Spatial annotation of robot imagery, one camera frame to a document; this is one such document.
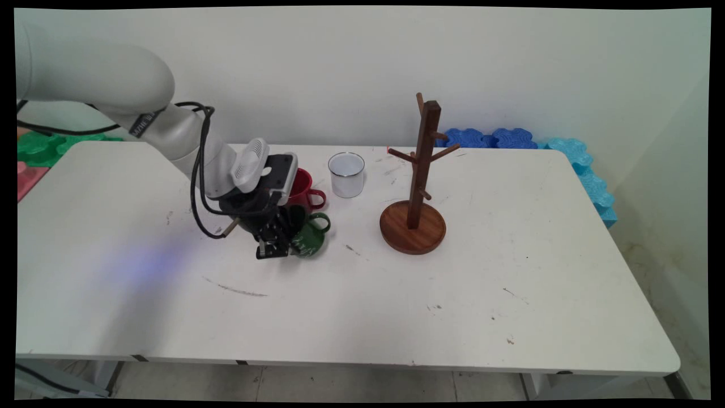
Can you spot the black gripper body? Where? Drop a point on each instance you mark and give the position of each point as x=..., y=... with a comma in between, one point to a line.
x=255, y=207

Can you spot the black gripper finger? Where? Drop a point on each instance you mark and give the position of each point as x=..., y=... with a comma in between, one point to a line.
x=274, y=241
x=295, y=218

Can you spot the green enamel mug white print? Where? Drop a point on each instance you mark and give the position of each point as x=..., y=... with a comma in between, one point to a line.
x=311, y=238

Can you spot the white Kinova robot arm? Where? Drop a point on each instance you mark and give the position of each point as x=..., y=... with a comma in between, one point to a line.
x=102, y=79

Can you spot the red enamel mug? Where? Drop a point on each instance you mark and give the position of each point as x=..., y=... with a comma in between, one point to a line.
x=303, y=190

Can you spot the brown wooden mug tree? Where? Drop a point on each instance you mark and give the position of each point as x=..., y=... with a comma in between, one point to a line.
x=422, y=170

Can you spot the dark blue foam tile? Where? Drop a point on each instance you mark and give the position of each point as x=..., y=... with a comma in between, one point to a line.
x=514, y=139
x=464, y=139

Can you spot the grey table leg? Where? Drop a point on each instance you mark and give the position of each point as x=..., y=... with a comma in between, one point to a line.
x=102, y=374
x=535, y=385

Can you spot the green foam tile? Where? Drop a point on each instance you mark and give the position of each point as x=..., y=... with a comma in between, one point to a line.
x=42, y=148

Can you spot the red foam tile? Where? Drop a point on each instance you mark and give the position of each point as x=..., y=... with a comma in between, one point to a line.
x=28, y=178

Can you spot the light blue foam tile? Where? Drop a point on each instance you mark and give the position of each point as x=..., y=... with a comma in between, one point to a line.
x=607, y=216
x=595, y=190
x=569, y=150

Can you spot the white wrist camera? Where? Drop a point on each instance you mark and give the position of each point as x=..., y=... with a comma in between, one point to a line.
x=252, y=164

